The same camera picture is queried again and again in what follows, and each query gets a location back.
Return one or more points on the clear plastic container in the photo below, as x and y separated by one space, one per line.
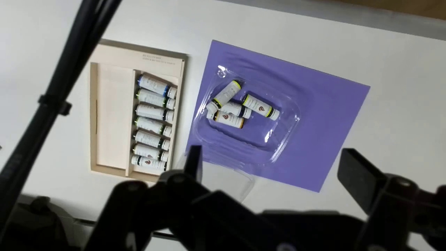
280 134

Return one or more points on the white bottle with yellow band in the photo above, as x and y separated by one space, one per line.
228 121
234 111
228 93
260 107

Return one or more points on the wooden segment tray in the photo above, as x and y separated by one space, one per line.
112 116

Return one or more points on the purple mat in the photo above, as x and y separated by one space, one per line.
326 116

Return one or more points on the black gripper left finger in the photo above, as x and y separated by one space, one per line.
193 161

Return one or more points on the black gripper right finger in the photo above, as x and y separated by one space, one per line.
360 175

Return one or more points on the white bottle with dark band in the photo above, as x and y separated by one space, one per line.
153 112
149 164
156 86
149 139
151 126
154 98
149 151

